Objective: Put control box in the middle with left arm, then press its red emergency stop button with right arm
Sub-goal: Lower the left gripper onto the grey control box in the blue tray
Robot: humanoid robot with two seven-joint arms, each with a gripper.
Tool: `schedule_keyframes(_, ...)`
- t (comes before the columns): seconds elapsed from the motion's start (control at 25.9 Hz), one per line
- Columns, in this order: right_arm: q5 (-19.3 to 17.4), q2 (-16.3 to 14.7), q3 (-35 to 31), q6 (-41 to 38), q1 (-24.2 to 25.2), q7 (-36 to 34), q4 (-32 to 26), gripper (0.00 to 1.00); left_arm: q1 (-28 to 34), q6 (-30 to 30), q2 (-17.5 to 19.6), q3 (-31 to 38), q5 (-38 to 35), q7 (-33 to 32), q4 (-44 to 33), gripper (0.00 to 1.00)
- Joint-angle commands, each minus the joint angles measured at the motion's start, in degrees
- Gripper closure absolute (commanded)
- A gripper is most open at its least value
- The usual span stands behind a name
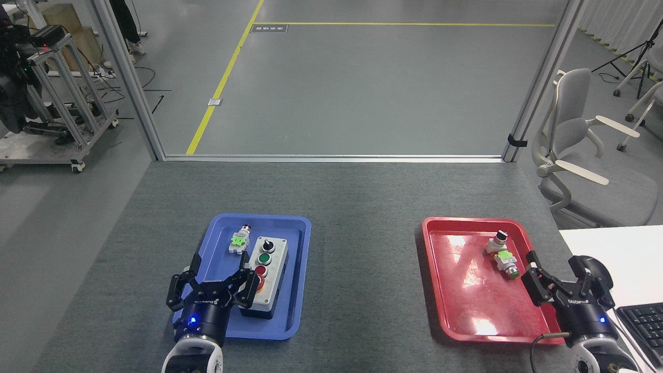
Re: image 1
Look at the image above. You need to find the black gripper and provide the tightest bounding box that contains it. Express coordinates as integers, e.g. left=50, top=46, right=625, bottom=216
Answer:
left=521, top=251, right=619, bottom=341
left=166, top=252, right=260, bottom=348

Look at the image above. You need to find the red plastic tray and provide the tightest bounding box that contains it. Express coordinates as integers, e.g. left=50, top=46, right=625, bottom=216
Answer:
left=422, top=217, right=566, bottom=344

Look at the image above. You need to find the black-headed selector switch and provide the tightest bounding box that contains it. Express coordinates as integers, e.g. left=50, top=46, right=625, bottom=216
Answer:
left=486, top=231, right=509, bottom=254

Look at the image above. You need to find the grey control box with buttons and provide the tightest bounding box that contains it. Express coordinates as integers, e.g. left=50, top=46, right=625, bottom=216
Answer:
left=239, top=237, right=289, bottom=320

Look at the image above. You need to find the blue plastic tray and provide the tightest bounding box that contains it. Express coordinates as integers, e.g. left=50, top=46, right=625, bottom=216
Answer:
left=172, top=214, right=312, bottom=341

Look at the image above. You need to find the silver aluminium rail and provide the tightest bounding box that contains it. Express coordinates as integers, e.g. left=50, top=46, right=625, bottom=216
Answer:
left=165, top=154, right=506, bottom=163

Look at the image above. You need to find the person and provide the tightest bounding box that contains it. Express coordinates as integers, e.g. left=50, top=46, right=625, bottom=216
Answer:
left=109, top=0, right=147, bottom=65

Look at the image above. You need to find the white desk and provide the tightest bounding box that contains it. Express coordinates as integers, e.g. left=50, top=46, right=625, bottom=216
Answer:
left=558, top=225, right=663, bottom=373

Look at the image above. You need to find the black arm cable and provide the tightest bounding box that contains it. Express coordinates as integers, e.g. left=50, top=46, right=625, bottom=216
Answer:
left=529, top=333, right=570, bottom=373

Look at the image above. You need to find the cardboard box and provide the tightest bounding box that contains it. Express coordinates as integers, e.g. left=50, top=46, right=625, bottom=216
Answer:
left=28, top=4, right=102, bottom=73

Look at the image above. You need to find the black floor cable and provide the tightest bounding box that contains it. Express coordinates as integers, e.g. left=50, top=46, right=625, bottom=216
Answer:
left=98, top=65, right=172, bottom=116

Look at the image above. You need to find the black machine on cart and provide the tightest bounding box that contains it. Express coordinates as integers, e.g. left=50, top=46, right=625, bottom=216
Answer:
left=0, top=10, right=39, bottom=133

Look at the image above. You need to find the green-headed push button switch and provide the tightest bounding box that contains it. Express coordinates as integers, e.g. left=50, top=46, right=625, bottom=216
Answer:
left=495, top=251, right=521, bottom=280

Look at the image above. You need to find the black tripod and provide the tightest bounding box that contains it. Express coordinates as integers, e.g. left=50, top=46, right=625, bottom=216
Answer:
left=592, top=20, right=663, bottom=99

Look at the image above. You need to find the white curtain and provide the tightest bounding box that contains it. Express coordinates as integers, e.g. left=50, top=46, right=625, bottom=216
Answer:
left=578, top=0, right=663, bottom=65

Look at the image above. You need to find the black computer mouse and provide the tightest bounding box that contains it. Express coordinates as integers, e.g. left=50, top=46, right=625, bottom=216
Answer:
left=575, top=255, right=615, bottom=306

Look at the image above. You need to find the grey office chair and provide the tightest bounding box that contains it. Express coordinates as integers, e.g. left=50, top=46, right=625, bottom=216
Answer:
left=532, top=68, right=659, bottom=228

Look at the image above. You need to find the aluminium frame cart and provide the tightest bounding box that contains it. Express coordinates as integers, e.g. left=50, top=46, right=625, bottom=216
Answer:
left=0, top=32, right=120, bottom=174

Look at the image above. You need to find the silver aluminium post with clip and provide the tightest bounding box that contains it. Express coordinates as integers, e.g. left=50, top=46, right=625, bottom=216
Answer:
left=501, top=0, right=588, bottom=163

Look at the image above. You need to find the black keyboard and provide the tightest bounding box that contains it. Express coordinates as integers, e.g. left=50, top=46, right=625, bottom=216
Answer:
left=615, top=303, right=663, bottom=369

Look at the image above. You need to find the red-headed push button switch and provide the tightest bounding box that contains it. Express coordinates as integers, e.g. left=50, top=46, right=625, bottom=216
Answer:
left=228, top=224, right=253, bottom=255

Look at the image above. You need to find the white-framed office chair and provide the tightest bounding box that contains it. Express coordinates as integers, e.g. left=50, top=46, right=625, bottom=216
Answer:
left=614, top=57, right=663, bottom=152

